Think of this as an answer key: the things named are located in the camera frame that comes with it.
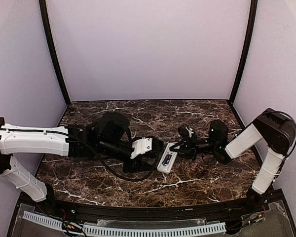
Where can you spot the black front rail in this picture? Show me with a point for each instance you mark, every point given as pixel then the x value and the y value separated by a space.
pixel 93 213

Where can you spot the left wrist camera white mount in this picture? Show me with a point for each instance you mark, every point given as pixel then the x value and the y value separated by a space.
pixel 141 146

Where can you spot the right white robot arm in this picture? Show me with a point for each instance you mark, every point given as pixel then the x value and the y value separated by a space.
pixel 276 128

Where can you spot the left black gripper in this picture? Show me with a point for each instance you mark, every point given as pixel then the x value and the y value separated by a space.
pixel 137 161

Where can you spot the right black frame post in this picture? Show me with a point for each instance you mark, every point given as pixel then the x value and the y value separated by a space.
pixel 245 50

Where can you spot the white remote control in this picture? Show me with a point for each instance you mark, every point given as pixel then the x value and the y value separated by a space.
pixel 167 169

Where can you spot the black frame post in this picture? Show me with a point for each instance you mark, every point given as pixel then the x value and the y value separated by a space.
pixel 52 51
pixel 245 50

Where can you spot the blue purple AAA battery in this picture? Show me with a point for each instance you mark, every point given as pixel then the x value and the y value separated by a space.
pixel 166 160

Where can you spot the left black frame post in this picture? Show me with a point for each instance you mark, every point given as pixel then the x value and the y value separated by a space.
pixel 52 51

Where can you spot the left grey cable duct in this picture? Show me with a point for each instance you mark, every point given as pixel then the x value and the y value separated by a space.
pixel 43 220

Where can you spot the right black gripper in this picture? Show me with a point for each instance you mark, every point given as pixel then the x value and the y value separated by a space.
pixel 188 144

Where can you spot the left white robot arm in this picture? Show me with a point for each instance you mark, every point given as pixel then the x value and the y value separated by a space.
pixel 109 136

